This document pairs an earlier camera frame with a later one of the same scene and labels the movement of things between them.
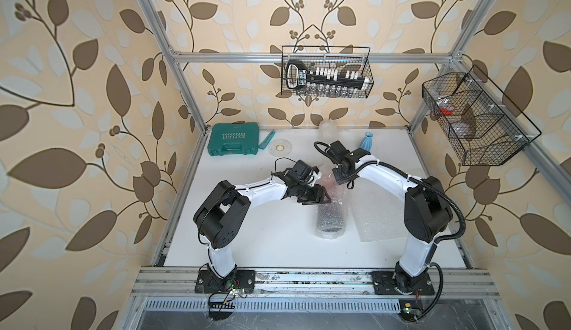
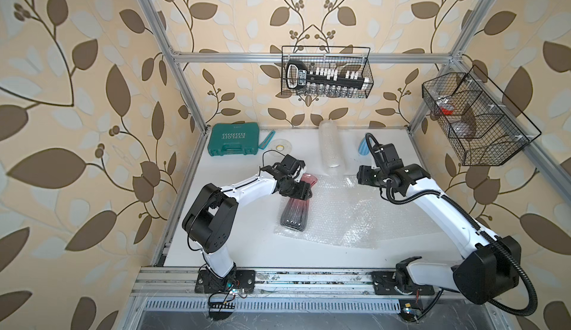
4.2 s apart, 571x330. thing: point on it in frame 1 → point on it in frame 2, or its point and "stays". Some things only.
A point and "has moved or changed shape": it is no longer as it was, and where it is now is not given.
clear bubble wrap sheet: (378, 211) has moved or changed shape
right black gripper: (337, 177) → (363, 175)
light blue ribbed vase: (366, 143) stays
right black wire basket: (484, 125) stays
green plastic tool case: (233, 138) stays
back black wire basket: (326, 71) stays
